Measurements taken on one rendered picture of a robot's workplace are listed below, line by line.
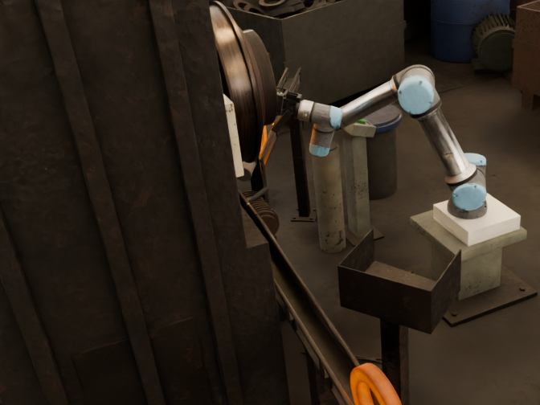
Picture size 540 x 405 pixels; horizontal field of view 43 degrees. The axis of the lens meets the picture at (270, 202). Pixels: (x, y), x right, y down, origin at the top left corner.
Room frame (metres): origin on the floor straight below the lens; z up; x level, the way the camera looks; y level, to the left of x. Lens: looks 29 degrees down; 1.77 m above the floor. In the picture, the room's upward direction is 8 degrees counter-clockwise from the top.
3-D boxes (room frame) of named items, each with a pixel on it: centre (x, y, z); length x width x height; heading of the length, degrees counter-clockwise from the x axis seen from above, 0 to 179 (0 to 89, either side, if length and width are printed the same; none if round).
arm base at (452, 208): (2.26, -0.76, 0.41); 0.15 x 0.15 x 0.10
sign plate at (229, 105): (1.54, 0.10, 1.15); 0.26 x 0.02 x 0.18; 17
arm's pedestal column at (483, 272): (2.26, -0.76, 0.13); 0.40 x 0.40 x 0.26; 18
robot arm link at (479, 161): (2.25, -0.76, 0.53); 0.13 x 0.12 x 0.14; 162
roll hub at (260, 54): (1.92, 0.00, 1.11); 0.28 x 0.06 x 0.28; 17
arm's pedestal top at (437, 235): (2.26, -0.76, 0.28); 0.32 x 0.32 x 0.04; 18
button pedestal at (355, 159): (2.76, -0.41, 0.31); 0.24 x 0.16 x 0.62; 17
